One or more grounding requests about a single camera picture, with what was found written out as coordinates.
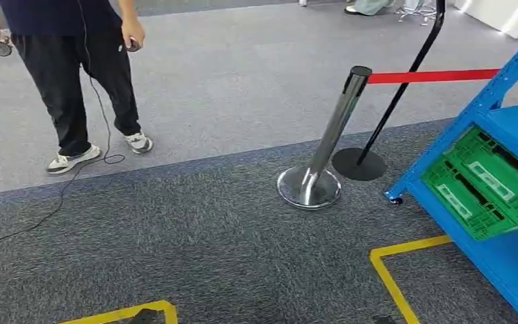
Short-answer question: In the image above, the black robot left leg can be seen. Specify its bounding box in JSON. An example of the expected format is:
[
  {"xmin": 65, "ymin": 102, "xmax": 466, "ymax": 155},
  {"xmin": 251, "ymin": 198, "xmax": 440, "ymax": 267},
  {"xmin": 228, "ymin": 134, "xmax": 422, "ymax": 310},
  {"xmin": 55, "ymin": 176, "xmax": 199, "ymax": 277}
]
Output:
[{"xmin": 127, "ymin": 308, "xmax": 160, "ymax": 324}]

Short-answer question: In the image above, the chair base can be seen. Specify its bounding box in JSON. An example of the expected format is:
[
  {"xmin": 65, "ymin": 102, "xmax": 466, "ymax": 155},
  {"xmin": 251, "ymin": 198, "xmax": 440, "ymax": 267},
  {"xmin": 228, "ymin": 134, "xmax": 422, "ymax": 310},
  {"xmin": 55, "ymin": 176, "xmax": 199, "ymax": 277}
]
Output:
[{"xmin": 395, "ymin": 0, "xmax": 436, "ymax": 24}]

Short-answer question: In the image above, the person's left hand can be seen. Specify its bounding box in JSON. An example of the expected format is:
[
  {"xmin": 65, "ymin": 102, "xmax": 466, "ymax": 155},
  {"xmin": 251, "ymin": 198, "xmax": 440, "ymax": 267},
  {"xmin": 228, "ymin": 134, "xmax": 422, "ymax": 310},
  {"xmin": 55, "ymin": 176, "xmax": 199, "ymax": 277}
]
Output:
[{"xmin": 121, "ymin": 18, "xmax": 146, "ymax": 49}]

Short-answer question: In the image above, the chrome stanchion post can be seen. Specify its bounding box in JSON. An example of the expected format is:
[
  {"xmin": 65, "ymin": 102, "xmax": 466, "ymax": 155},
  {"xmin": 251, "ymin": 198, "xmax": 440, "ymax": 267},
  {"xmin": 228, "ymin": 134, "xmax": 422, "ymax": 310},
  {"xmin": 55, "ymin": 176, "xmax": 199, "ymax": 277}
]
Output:
[{"xmin": 277, "ymin": 65, "xmax": 373, "ymax": 210}]

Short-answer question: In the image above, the white cabinet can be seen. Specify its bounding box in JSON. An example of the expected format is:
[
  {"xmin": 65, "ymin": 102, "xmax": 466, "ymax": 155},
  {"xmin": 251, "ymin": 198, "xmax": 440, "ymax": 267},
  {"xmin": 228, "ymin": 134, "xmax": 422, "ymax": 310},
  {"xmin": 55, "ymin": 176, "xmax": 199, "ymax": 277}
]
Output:
[{"xmin": 453, "ymin": 0, "xmax": 518, "ymax": 39}]

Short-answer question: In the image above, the seated person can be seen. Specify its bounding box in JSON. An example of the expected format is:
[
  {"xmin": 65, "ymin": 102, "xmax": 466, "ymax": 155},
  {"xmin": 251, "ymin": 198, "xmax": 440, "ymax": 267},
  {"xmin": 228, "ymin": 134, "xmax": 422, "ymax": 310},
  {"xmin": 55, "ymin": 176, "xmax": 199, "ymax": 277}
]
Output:
[{"xmin": 343, "ymin": 0, "xmax": 395, "ymax": 16}]

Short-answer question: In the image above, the red barrier belt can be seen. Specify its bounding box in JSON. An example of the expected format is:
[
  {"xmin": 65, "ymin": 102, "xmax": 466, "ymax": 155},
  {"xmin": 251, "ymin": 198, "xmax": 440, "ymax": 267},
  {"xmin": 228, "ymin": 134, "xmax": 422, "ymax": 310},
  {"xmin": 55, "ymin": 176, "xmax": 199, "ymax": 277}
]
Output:
[{"xmin": 367, "ymin": 67, "xmax": 518, "ymax": 85}]

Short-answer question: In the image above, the black pole stand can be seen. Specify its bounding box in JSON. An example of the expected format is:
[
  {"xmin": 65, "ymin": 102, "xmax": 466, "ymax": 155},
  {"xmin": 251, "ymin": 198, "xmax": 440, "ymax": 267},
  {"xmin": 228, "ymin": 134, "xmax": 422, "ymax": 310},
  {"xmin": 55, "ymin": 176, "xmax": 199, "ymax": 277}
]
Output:
[{"xmin": 331, "ymin": 0, "xmax": 447, "ymax": 182}]

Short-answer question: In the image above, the person with handheld controllers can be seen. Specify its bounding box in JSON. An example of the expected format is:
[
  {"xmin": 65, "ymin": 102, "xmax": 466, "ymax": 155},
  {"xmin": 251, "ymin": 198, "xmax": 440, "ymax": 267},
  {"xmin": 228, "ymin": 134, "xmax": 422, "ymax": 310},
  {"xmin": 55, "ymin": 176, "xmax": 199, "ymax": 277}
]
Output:
[{"xmin": 0, "ymin": 0, "xmax": 155, "ymax": 176}]

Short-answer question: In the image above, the yellow floor tape marking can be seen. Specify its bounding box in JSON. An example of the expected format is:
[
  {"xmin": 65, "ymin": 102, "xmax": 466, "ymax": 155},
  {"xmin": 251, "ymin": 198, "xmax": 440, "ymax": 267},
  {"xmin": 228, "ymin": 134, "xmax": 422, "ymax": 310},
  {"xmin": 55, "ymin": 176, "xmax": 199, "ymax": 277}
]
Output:
[
  {"xmin": 57, "ymin": 300, "xmax": 179, "ymax": 324},
  {"xmin": 368, "ymin": 234, "xmax": 453, "ymax": 324}
]

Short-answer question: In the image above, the black cable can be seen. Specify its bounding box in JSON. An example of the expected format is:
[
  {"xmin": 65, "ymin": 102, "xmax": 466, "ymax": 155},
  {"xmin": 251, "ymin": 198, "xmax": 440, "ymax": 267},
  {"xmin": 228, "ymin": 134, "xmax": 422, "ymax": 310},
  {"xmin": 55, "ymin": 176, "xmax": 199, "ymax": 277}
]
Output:
[{"xmin": 0, "ymin": 0, "xmax": 127, "ymax": 252}]

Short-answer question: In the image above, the blue metal shelf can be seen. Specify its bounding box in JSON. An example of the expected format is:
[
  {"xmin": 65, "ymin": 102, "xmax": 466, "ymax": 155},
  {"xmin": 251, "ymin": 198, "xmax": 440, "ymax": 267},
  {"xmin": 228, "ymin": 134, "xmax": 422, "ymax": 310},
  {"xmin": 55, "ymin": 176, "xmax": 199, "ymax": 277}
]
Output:
[{"xmin": 384, "ymin": 26, "xmax": 518, "ymax": 324}]

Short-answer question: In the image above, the green plastic crate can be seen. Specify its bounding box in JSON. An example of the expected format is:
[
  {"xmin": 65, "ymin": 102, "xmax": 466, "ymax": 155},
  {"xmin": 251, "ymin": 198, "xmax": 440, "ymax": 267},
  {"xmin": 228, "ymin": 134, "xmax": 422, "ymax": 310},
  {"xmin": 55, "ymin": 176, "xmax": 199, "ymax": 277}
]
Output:
[{"xmin": 421, "ymin": 125, "xmax": 518, "ymax": 242}]

